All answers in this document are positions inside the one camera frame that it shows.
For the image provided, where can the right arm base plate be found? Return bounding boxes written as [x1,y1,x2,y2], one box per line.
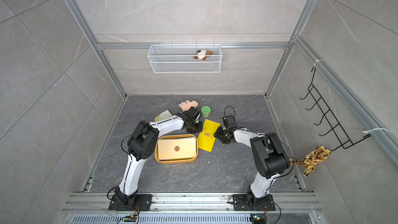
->
[230,193,276,212]

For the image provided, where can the white wire mesh basket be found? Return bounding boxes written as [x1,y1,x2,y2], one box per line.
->
[147,44,223,73]

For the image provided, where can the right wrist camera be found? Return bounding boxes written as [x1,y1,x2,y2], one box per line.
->
[222,115,238,130]

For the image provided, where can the yellow plastic storage tray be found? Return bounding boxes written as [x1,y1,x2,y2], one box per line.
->
[154,134,199,164]

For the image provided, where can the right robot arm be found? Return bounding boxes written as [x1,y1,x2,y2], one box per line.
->
[214,127,290,211]

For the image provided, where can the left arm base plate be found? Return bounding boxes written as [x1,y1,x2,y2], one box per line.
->
[108,194,153,212]

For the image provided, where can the small brown white plush dog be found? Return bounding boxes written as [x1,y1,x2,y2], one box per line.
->
[194,49,213,61]

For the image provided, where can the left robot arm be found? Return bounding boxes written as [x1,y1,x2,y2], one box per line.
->
[112,106,203,210]

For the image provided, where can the beige envelope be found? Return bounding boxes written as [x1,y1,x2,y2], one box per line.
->
[157,137,197,161]

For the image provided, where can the black wall hook rack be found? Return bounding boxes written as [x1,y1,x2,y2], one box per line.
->
[299,67,371,151]

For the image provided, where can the aluminium mounting rail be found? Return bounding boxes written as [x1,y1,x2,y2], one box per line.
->
[58,192,326,224]

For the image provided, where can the yellow patterned cloth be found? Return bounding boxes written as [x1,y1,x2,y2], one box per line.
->
[290,145,332,177]

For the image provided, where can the yellow envelope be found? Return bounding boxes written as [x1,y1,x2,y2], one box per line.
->
[198,119,220,152]

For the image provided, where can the pink plush doll orange pants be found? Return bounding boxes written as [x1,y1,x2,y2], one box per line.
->
[178,99,199,112]

